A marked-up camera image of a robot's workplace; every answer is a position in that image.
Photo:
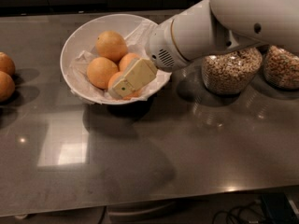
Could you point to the orange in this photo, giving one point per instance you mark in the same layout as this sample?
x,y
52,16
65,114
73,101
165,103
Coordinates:
x,y
6,64
111,45
7,86
100,70
126,59
128,97

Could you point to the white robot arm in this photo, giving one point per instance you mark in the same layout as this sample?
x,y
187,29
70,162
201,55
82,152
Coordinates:
x,y
211,27

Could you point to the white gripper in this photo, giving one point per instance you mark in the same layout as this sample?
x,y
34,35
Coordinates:
x,y
162,46

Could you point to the white bowl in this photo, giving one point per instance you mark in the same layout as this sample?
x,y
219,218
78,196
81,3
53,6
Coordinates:
x,y
84,34

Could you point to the far right glass jar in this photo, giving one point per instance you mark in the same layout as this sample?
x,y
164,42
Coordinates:
x,y
281,68

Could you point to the front glass cereal jar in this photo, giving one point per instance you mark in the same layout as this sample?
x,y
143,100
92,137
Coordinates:
x,y
231,73

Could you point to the black power adapter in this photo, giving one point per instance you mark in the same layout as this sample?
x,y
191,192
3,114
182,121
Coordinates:
x,y
277,209

